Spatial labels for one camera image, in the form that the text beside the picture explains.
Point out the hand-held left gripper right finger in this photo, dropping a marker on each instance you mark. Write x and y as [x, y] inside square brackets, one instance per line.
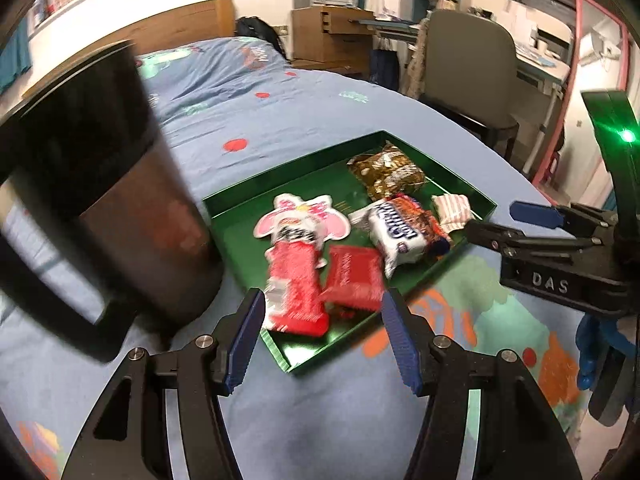
[402, 345]

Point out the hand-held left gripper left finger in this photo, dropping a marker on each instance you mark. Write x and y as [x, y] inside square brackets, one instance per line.
[245, 340]

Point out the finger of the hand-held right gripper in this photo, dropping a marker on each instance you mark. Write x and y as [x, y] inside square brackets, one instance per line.
[505, 242]
[537, 215]

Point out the pink striped candy wrapper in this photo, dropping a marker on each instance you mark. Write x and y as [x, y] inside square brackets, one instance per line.
[452, 210]

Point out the red and white snack packet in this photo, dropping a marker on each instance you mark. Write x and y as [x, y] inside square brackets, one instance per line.
[295, 280]

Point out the green tray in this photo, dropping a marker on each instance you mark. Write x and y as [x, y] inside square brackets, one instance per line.
[240, 230]

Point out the brown oatmeal packet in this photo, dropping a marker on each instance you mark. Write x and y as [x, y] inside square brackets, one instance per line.
[385, 170]

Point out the pink cartoon character packet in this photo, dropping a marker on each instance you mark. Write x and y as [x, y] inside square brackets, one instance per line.
[320, 220]

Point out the person's right hand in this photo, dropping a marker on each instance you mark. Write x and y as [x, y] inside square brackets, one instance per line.
[592, 340]

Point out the red stool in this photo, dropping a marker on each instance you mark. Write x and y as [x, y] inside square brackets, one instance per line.
[552, 167]

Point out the blue printed blanket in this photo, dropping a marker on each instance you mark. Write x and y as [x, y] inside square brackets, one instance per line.
[310, 425]

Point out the grey chair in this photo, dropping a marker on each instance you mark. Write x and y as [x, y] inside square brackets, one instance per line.
[470, 55]

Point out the beige knitted scarf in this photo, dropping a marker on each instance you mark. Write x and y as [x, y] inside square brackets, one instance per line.
[416, 60]

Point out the pink framed mirror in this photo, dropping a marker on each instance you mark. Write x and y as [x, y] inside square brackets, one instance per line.
[580, 10]

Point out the navy tote bag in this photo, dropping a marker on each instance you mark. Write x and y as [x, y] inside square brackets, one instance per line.
[385, 65]

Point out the wooden cabinet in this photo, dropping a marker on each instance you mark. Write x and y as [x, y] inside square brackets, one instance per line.
[310, 35]

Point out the black backpack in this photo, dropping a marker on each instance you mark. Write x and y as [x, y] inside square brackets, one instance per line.
[257, 32]

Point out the wooden headboard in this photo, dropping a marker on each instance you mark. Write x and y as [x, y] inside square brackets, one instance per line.
[190, 25]

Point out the teal curtain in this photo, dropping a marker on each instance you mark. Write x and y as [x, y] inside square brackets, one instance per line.
[15, 60]

